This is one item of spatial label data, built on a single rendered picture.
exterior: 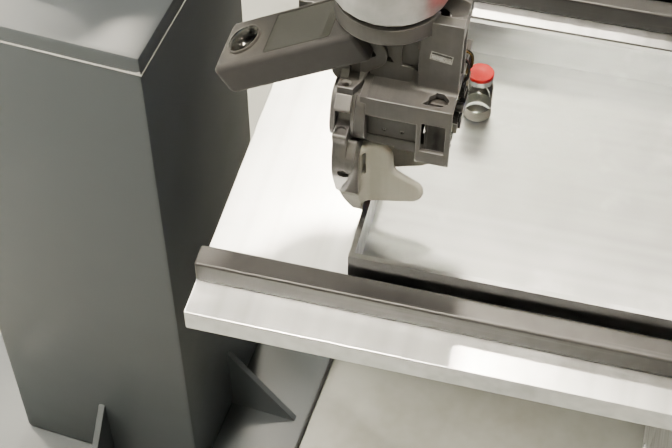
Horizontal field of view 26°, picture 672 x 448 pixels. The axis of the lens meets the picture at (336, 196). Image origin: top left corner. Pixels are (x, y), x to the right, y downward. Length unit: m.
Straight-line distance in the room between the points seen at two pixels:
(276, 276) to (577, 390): 0.22
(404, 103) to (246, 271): 0.19
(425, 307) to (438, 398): 1.03
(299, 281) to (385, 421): 1.00
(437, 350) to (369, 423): 1.00
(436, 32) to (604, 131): 0.29
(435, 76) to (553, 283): 0.21
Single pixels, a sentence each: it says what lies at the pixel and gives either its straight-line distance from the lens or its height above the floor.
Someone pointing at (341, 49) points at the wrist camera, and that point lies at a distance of 0.92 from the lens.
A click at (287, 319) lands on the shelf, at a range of 1.04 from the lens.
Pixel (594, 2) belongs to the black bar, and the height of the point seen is 0.90.
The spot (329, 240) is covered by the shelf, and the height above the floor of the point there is 0.88.
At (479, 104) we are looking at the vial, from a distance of 1.14.
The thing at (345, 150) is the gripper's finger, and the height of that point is 1.01.
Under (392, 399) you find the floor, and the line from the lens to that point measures 2.04.
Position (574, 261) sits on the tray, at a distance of 1.08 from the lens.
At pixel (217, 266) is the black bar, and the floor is 0.90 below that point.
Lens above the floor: 1.73
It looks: 50 degrees down
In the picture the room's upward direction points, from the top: straight up
